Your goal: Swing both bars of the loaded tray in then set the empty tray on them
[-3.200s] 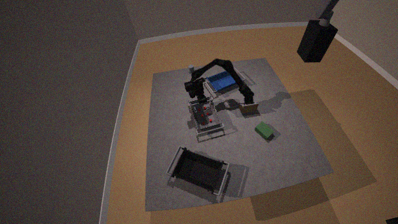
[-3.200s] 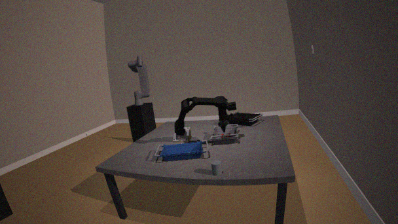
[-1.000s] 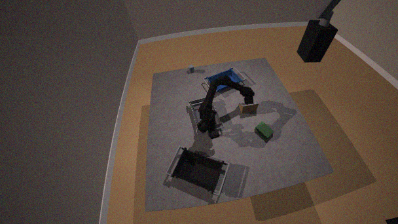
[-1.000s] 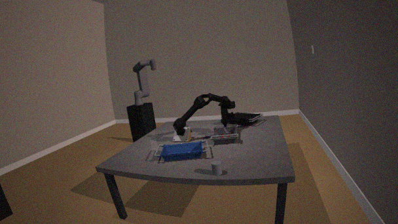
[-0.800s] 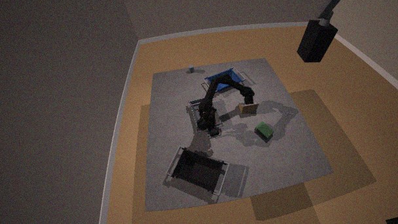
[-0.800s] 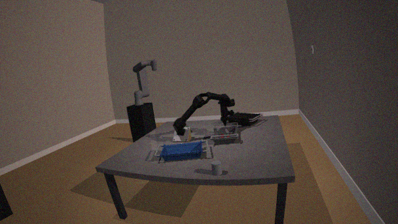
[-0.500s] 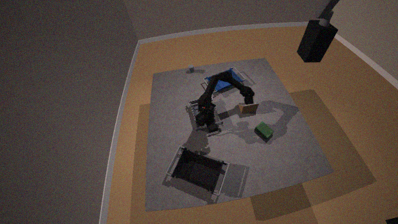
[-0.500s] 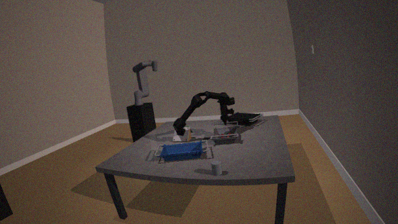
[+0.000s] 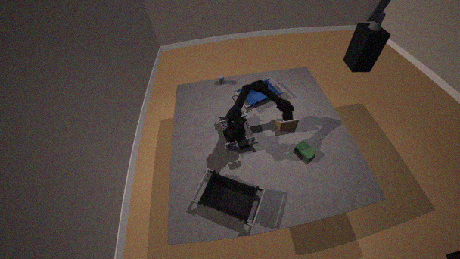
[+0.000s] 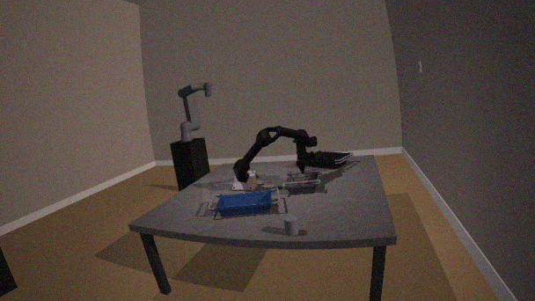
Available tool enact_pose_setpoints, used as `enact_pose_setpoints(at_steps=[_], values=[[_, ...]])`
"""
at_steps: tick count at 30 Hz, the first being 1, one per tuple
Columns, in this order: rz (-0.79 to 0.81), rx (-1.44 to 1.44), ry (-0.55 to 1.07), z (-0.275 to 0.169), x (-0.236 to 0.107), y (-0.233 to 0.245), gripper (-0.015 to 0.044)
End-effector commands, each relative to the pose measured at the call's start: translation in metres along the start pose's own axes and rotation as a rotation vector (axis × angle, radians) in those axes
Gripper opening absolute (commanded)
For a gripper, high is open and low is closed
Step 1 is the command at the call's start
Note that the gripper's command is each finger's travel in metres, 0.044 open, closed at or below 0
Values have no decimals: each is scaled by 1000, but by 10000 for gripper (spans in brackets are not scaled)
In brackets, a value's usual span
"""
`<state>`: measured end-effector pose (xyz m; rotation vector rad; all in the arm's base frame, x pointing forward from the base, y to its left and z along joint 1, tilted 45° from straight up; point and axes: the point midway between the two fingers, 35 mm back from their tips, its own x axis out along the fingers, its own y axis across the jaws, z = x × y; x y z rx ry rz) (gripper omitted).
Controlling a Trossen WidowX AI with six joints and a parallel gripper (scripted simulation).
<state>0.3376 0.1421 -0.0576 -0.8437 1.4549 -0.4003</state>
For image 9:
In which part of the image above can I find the green rectangular block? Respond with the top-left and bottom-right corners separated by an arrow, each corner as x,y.
294,141 -> 317,162

